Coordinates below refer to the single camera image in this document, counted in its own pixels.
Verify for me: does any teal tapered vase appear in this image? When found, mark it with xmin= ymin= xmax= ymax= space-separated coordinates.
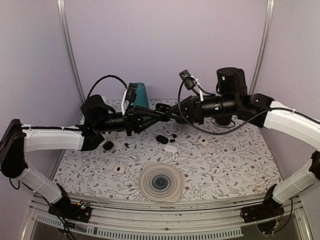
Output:
xmin=133 ymin=82 xmax=150 ymax=109

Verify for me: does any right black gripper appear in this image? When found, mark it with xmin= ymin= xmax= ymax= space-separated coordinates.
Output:
xmin=165 ymin=94 xmax=239 ymax=126

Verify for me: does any white oval earbud case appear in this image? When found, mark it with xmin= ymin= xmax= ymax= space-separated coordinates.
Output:
xmin=163 ymin=145 xmax=178 ymax=154

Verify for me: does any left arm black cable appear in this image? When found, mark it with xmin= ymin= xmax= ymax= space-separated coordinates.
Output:
xmin=86 ymin=74 xmax=128 ymax=101

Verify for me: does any black gold-trimmed earbud case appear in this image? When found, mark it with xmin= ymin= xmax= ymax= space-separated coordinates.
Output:
xmin=155 ymin=103 xmax=171 ymax=122

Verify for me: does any aluminium frame post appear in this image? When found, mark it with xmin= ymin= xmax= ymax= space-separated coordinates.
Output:
xmin=248 ymin=0 xmax=275 ymax=95
xmin=56 ymin=0 xmax=86 ymax=104

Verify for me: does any small black earbud case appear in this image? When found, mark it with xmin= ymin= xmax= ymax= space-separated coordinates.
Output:
xmin=102 ymin=141 xmax=114 ymax=151

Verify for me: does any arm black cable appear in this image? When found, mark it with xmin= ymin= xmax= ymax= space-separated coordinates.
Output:
xmin=176 ymin=79 xmax=320 ymax=135
xmin=86 ymin=74 xmax=128 ymax=101

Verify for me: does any black tapered vase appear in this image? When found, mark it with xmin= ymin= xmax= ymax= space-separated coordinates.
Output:
xmin=215 ymin=115 xmax=232 ymax=126

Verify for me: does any white case near plate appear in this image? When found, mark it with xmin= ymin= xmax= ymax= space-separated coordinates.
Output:
xmin=113 ymin=165 xmax=126 ymax=175

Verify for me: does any white ribbed vase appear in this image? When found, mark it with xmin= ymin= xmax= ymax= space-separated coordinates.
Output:
xmin=103 ymin=131 xmax=118 ymax=142

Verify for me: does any floral patterned table mat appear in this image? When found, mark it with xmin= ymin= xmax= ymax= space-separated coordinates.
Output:
xmin=53 ymin=116 xmax=282 ymax=201

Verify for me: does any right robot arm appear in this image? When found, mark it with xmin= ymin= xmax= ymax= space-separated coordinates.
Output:
xmin=166 ymin=67 xmax=320 ymax=223

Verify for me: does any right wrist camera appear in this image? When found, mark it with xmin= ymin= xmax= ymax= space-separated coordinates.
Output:
xmin=178 ymin=69 xmax=204 ymax=101

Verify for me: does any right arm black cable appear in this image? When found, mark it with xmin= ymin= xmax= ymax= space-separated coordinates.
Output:
xmin=176 ymin=79 xmax=320 ymax=135

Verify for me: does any black oval earbud case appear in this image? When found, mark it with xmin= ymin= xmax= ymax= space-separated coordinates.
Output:
xmin=155 ymin=135 xmax=169 ymax=144

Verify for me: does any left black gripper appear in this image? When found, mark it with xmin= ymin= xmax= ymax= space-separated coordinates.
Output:
xmin=95 ymin=104 xmax=162 ymax=136

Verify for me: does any right aluminium frame post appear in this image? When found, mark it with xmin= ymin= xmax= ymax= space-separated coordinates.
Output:
xmin=248 ymin=0 xmax=275 ymax=95

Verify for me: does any left aluminium frame post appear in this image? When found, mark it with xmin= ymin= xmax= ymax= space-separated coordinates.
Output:
xmin=56 ymin=0 xmax=86 ymax=104

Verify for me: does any spiral patterned ceramic plate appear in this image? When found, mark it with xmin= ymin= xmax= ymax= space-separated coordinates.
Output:
xmin=137 ymin=163 xmax=184 ymax=203

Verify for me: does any white case with black button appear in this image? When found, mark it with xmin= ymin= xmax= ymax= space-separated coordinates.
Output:
xmin=198 ymin=138 xmax=210 ymax=147

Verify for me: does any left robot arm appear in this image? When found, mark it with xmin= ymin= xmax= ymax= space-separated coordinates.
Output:
xmin=0 ymin=94 xmax=168 ymax=223

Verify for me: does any aluminium front rail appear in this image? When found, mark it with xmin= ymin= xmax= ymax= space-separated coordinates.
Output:
xmin=21 ymin=194 xmax=315 ymax=240

